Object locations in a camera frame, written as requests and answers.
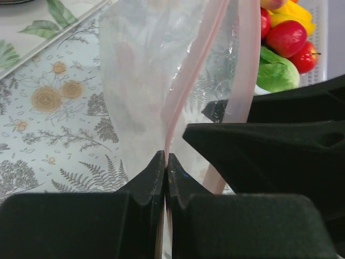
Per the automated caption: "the clear zip top bag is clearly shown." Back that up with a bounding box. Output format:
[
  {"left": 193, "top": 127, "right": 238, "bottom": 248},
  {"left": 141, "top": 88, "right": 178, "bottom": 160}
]
[{"left": 99, "top": 1, "right": 260, "bottom": 194}]

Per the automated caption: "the yellow orange peach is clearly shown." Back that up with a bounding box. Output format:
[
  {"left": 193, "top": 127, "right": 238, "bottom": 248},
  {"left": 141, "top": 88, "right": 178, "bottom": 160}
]
[{"left": 260, "top": 0, "right": 287, "bottom": 10}]

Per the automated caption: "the leaf patterned square tray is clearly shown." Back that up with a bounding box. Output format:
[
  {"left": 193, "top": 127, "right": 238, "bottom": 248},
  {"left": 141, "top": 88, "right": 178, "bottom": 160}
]
[{"left": 1, "top": 1, "right": 113, "bottom": 79}]

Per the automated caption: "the yellow banana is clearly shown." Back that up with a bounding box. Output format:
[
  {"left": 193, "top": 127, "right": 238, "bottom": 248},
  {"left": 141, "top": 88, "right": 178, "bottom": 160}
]
[{"left": 268, "top": 1, "right": 316, "bottom": 36}]

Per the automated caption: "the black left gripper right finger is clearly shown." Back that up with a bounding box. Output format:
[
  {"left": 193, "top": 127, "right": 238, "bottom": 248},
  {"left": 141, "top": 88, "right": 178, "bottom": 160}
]
[{"left": 167, "top": 154, "right": 337, "bottom": 258}]

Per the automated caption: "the green lettuce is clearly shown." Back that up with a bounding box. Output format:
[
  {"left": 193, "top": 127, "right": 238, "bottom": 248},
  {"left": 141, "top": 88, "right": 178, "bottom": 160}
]
[{"left": 257, "top": 46, "right": 300, "bottom": 93}]

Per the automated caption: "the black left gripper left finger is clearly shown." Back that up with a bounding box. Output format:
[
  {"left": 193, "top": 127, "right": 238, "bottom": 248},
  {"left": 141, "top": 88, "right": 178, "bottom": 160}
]
[{"left": 1, "top": 151, "right": 165, "bottom": 258}]

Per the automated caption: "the floral patterned tablecloth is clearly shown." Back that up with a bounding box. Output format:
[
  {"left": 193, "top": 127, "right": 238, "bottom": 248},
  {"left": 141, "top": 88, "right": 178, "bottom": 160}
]
[{"left": 0, "top": 16, "right": 243, "bottom": 199}]

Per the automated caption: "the red apple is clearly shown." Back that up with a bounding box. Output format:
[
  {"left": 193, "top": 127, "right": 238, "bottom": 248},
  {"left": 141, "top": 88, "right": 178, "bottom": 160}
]
[
  {"left": 289, "top": 40, "right": 322, "bottom": 74},
  {"left": 265, "top": 20, "right": 307, "bottom": 58},
  {"left": 260, "top": 8, "right": 271, "bottom": 40}
]

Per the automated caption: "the white perforated plastic basket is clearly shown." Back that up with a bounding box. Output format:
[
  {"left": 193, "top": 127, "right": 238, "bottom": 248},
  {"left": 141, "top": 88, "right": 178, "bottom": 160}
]
[{"left": 255, "top": 1, "right": 328, "bottom": 94}]

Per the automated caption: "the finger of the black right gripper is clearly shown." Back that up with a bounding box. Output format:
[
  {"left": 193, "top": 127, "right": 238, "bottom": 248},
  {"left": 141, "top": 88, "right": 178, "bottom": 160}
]
[
  {"left": 201, "top": 75, "right": 345, "bottom": 125},
  {"left": 183, "top": 121, "right": 344, "bottom": 221}
]

